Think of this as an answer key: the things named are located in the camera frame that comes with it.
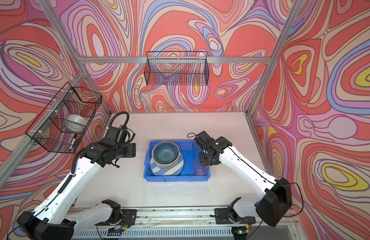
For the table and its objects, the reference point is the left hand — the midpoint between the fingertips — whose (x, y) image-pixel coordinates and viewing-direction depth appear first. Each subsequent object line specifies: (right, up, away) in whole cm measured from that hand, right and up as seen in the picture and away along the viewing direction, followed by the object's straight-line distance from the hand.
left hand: (131, 147), depth 76 cm
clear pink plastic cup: (+36, -15, +9) cm, 40 cm away
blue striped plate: (+18, -15, +8) cm, 25 cm away
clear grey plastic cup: (+35, -4, +14) cm, 37 cm away
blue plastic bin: (+29, -19, +15) cm, 38 cm away
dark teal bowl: (+16, -5, +10) cm, 20 cm away
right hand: (+40, -9, +2) cm, 41 cm away
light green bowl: (+18, -11, +3) cm, 21 cm away
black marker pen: (-27, +3, -4) cm, 28 cm away
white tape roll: (-25, +12, -6) cm, 28 cm away
